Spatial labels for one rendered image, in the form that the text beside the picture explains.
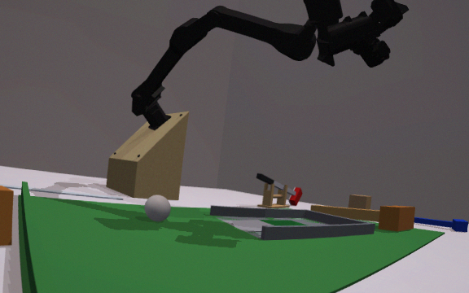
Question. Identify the red putter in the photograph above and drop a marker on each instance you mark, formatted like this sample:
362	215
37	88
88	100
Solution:
294	194

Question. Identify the grey ball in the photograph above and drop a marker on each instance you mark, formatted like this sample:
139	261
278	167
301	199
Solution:
157	208

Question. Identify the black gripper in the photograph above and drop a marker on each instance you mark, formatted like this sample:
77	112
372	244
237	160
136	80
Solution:
387	12

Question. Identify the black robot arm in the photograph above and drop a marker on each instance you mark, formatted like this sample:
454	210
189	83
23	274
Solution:
293	40

